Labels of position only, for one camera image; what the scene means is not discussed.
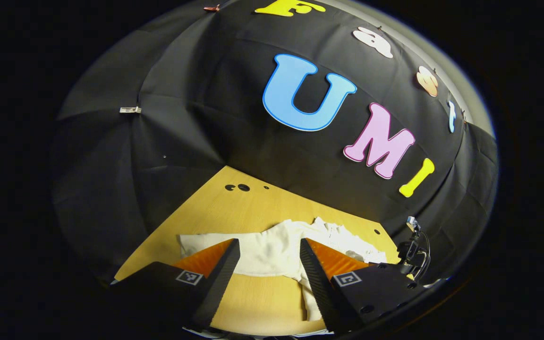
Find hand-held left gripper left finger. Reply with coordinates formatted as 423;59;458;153
110;238;241;331

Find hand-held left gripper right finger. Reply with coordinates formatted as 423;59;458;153
299;238;419;334

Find cream zip-up sweater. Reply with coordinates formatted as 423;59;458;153
179;217;388;323

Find black backdrop cloth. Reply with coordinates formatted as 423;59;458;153
51;0;499;284

